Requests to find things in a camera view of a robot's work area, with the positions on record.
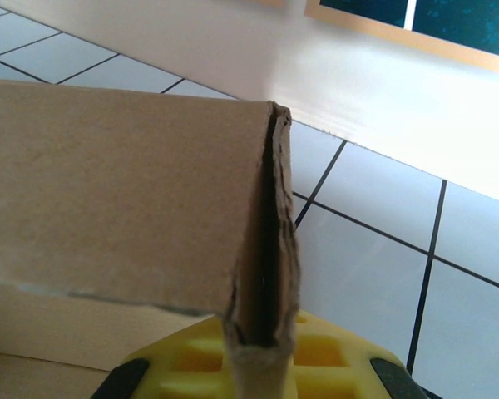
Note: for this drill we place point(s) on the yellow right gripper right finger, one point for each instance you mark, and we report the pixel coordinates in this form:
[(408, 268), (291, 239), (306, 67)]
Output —
[(328, 357)]

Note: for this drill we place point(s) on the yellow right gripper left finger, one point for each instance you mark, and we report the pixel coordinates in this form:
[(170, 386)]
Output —
[(191, 365)]

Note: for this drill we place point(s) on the brown cardboard box teal print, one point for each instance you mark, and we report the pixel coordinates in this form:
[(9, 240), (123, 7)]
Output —
[(120, 199)]

